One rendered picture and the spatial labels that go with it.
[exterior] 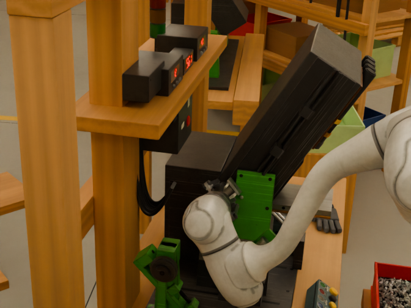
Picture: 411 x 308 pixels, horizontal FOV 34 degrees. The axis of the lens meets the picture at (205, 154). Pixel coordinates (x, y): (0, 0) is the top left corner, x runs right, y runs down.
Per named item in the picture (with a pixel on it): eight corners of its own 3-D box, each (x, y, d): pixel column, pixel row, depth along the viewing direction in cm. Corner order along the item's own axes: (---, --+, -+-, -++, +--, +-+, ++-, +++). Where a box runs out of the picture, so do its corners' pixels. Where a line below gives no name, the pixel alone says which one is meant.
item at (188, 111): (192, 132, 208) (194, 86, 202) (179, 154, 193) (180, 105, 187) (153, 128, 210) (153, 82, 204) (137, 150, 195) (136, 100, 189)
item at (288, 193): (332, 197, 227) (333, 189, 226) (329, 220, 212) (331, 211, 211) (217, 182, 234) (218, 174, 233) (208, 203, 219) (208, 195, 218)
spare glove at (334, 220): (307, 207, 262) (307, 201, 261) (334, 208, 261) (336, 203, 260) (312, 233, 243) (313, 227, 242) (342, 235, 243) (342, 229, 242)
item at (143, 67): (164, 85, 183) (165, 60, 180) (148, 103, 170) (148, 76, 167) (139, 82, 184) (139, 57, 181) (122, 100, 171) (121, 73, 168)
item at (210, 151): (233, 220, 250) (238, 135, 236) (217, 265, 223) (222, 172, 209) (185, 214, 253) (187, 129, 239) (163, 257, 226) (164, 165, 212)
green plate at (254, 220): (271, 235, 213) (278, 169, 209) (268, 243, 205) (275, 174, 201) (234, 230, 215) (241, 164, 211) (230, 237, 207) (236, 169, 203)
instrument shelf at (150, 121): (227, 46, 244) (227, 35, 242) (158, 140, 163) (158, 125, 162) (159, 40, 248) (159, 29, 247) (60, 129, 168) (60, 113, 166)
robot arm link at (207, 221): (183, 201, 176) (205, 247, 176) (168, 216, 161) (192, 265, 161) (220, 184, 173) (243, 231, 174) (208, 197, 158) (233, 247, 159)
